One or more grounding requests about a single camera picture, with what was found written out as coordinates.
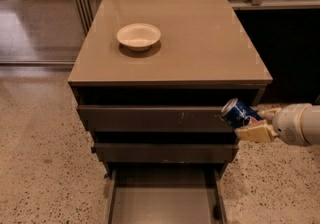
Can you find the blue pepsi can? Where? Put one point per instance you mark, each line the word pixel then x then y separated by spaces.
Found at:
pixel 237 114

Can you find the open bottom drawer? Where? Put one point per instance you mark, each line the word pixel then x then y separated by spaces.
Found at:
pixel 165 195

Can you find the middle drawer front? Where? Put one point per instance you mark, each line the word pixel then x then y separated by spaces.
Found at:
pixel 165 153

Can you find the white paper bowl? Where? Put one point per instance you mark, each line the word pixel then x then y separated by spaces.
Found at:
pixel 138 36

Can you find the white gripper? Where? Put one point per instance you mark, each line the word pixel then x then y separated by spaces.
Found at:
pixel 289 124

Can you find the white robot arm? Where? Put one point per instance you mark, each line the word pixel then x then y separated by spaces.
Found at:
pixel 310 124

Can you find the brown drawer cabinet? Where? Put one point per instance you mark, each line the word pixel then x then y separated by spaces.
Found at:
pixel 204 58

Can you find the top drawer front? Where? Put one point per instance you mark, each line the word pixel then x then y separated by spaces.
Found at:
pixel 101 118

